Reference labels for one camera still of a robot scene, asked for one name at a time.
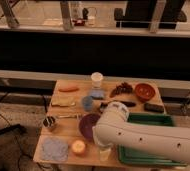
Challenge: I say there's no white paper cup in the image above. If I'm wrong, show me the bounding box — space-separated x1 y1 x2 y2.
91 72 103 88

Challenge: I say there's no small blue cup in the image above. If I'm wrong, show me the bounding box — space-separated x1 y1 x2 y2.
82 96 93 112

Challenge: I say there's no dark grape bunch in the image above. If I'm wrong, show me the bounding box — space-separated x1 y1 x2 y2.
110 82 133 98

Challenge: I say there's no orange carrot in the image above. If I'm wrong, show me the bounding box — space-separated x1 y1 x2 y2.
58 86 79 92

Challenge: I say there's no black rectangular block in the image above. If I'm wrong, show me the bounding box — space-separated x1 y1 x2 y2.
144 103 164 113

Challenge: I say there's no light blue towel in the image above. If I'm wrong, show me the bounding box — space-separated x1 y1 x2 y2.
40 138 69 162

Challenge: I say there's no black handled brush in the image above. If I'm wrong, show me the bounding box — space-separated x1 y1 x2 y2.
121 101 136 107

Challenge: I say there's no blue cloth piece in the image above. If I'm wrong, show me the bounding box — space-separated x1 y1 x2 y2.
89 89 105 99

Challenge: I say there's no striped small cup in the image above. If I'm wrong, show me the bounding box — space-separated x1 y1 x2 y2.
43 116 56 131

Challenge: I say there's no red bowl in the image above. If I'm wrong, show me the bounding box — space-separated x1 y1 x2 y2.
134 83 155 102

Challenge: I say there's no metal spoon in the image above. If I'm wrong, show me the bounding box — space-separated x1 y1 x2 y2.
56 115 82 119

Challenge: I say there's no yellow round fruit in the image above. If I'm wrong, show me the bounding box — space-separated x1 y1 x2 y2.
71 140 86 155

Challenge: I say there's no green plastic tray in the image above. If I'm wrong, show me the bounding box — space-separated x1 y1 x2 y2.
117 113 186 167

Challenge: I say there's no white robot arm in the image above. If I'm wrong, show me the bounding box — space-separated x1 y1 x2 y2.
93 101 190 164

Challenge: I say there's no wooden table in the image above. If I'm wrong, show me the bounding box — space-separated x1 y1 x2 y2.
33 79 163 168

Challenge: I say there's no purple bowl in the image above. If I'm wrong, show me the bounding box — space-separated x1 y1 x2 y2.
79 114 100 141

